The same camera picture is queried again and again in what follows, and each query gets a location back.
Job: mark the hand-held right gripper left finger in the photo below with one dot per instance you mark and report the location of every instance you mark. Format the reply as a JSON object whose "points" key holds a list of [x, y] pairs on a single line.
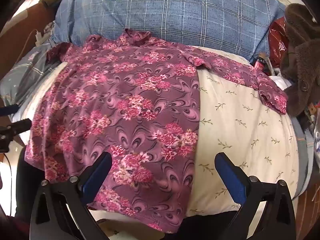
{"points": [[96, 177]]}

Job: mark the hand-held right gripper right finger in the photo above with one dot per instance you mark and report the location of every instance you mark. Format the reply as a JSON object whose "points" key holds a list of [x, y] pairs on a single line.
{"points": [[232, 180]]}

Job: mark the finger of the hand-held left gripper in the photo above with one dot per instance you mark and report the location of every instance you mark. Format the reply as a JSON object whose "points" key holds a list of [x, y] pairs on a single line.
{"points": [[8, 110], [15, 127]]}

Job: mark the purple floral shirt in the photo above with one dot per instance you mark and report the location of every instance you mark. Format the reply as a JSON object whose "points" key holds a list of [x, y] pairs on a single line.
{"points": [[125, 92]]}

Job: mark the grey-blue floral bedding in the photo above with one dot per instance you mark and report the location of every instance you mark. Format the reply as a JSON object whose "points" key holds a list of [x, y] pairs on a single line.
{"points": [[25, 72]]}

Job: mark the cream leaf-print bed sheet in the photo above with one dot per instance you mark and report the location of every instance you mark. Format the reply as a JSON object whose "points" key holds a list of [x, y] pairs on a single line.
{"points": [[237, 130]]}

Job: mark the white plastic bag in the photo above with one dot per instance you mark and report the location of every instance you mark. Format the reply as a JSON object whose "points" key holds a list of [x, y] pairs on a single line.
{"points": [[281, 81]]}

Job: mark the brown plush coat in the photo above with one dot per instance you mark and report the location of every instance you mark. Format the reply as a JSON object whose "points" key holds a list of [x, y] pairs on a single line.
{"points": [[300, 55]]}

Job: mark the red plastic bag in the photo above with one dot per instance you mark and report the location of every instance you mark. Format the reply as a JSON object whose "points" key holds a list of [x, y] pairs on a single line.
{"points": [[277, 37]]}

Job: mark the blue plaid pillow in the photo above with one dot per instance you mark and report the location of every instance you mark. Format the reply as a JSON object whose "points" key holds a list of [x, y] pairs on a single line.
{"points": [[187, 17]]}

